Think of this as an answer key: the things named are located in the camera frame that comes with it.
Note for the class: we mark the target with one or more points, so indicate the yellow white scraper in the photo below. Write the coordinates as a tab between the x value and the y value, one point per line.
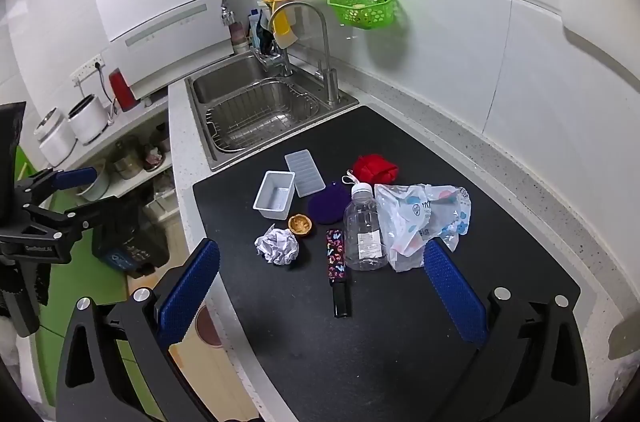
283	30

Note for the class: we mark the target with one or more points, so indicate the pale plastic basin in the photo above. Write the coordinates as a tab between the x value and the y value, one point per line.
95	187

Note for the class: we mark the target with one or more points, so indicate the white paper ball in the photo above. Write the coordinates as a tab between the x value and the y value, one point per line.
277	244

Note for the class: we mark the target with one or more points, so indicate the brown walnut shell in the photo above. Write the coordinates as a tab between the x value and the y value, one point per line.
301	223

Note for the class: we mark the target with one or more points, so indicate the red knitted cloth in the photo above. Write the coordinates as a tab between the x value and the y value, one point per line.
375	168

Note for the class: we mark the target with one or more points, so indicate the slim steel faucet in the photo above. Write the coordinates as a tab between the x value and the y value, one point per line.
325	37

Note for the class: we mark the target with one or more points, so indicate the dark pink cup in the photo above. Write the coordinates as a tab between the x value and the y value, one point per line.
238	35

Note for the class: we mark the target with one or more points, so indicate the clear plastic bottle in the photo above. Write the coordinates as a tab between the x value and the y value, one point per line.
365	232

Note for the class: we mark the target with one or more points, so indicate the printed plastic bag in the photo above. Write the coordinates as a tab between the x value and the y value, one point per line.
410	212

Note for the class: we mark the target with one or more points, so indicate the white rice cooker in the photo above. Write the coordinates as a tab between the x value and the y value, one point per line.
56	140
87	120

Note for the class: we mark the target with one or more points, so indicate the steel pot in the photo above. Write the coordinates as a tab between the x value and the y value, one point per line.
125	162

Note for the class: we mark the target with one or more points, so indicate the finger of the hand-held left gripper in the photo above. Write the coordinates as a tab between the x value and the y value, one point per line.
90	212
75	177

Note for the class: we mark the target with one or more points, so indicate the knife with patterned sheath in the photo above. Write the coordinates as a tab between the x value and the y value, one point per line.
336	262

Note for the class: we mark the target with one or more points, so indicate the black counter mat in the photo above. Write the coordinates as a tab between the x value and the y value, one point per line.
400	342

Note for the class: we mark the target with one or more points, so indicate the white shelf unit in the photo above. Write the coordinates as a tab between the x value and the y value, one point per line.
155	174

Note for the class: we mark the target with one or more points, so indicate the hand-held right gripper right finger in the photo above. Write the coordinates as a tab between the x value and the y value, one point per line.
452	292

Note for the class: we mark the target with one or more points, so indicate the white countertop dishwasher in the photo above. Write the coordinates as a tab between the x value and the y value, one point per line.
165	12

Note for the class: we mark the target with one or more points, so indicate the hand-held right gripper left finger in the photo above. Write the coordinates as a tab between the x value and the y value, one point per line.
192	287

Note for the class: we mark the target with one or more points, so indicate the white storage box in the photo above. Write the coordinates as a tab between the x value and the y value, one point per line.
162	204

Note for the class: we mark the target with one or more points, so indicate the white plastic container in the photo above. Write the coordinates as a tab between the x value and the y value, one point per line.
274	197

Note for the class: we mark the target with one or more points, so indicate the white wall socket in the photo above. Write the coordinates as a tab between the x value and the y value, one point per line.
89	70

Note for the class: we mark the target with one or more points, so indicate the red thermos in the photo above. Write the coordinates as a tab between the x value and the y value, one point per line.
122	91

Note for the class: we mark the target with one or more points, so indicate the green plastic wall basket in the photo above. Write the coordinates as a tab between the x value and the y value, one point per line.
362	10

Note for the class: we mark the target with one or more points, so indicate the small purple trash can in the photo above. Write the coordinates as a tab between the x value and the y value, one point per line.
207	327

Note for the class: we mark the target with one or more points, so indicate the stainless steel sink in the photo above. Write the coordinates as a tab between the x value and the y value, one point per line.
235	80

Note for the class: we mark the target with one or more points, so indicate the dark dual trash bin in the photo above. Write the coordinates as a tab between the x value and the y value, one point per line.
130	247

